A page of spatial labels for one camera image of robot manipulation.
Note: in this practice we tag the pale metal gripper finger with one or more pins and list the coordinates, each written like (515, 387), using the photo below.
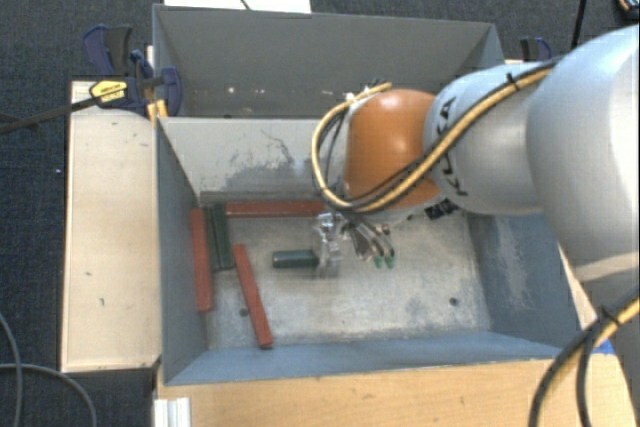
(336, 250)
(322, 235)

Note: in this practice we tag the short dark green flat block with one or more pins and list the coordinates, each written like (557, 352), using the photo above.
(294, 259)

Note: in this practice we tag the red-brown flat block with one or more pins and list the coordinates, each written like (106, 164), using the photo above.
(275, 209)
(201, 265)
(252, 295)

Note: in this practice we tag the grey metal bin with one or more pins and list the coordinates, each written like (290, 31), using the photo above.
(350, 305)

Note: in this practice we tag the long dark green flat block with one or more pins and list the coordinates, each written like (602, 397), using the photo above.
(221, 240)

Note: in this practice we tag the pale wood flat board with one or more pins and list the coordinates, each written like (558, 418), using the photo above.
(110, 240)

